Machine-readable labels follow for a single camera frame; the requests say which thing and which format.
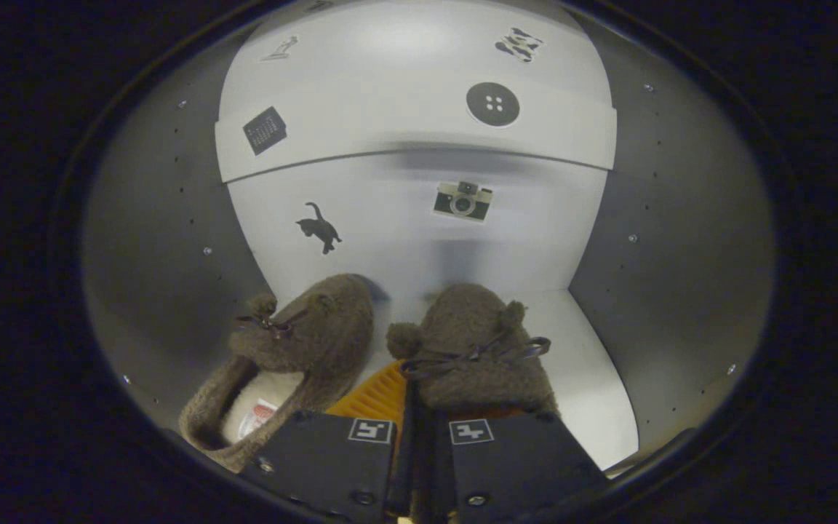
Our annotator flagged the brown fuzzy slipper shoe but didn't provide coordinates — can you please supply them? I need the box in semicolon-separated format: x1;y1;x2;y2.
386;283;562;419
179;274;376;474

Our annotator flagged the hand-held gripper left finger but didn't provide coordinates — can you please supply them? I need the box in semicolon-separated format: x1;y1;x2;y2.
241;360;412;523

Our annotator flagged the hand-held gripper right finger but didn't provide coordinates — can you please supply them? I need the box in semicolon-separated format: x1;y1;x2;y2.
419;408;609;523

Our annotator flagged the grey shoe cabinet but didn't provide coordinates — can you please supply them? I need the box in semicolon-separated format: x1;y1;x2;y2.
83;0;776;474

